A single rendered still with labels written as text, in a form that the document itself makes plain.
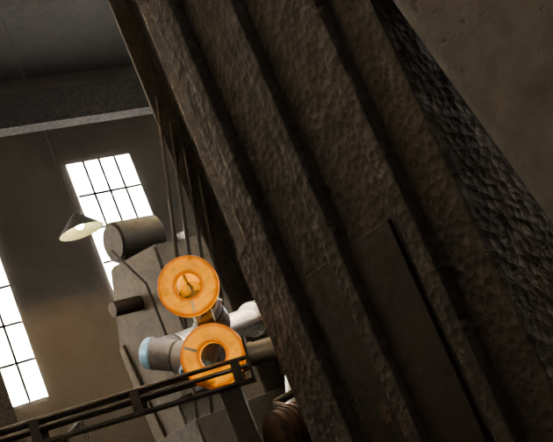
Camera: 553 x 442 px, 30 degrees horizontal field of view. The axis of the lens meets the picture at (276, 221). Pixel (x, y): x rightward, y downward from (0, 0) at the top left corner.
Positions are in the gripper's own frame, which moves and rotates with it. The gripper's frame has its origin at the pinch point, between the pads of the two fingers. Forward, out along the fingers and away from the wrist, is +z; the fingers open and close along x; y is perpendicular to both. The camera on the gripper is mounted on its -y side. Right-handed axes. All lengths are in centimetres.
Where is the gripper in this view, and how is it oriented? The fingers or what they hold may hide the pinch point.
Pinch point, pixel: (185, 279)
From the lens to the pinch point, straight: 257.7
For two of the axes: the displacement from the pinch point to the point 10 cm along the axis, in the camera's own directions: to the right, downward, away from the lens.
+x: 9.2, -3.9, 0.2
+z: -1.8, -4.5, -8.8
